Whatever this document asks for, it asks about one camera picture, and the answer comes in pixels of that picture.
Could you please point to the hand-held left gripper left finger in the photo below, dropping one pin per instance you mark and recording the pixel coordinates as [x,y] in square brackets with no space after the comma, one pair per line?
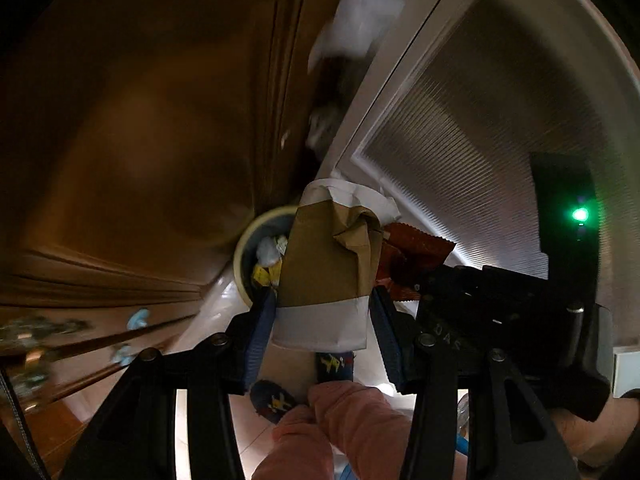
[257,345]

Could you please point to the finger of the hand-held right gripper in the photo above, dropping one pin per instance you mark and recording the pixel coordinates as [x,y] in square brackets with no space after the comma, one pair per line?
[407,275]

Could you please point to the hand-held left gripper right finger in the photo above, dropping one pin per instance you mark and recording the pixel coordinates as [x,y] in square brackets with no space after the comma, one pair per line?
[387,345]

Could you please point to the red snack packet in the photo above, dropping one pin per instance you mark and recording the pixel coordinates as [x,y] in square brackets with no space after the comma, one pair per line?
[415,250]

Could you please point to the cream rimmed trash bin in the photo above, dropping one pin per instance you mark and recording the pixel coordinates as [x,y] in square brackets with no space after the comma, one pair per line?
[241,265]

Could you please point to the person's right hand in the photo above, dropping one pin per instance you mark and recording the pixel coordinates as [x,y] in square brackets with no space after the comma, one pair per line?
[595,442]

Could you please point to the person's pink trouser leg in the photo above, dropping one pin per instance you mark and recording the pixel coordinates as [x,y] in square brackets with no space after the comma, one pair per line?
[300,445]
[365,425]

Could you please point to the wooden cabinet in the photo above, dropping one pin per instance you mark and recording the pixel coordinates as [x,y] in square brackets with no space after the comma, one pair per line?
[150,160]

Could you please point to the clear plastic bag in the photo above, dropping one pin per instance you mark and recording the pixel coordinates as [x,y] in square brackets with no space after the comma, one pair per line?
[360,15]

